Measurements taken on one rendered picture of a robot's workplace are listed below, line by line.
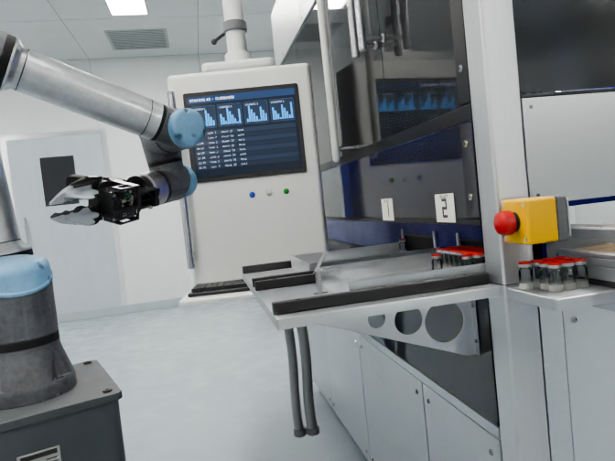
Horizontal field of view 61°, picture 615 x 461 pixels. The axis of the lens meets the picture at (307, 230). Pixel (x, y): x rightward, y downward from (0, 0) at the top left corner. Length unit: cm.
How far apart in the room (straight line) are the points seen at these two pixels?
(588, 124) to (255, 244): 116
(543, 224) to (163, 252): 575
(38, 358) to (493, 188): 81
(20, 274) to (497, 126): 83
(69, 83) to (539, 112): 82
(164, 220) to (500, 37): 565
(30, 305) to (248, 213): 103
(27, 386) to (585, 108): 105
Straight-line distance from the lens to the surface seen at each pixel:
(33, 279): 96
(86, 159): 652
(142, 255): 643
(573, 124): 106
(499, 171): 96
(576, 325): 108
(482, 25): 100
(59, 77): 103
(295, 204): 184
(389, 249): 158
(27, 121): 673
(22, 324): 96
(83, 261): 652
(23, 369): 97
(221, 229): 185
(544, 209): 90
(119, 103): 104
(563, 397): 109
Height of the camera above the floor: 106
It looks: 3 degrees down
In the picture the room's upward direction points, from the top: 6 degrees counter-clockwise
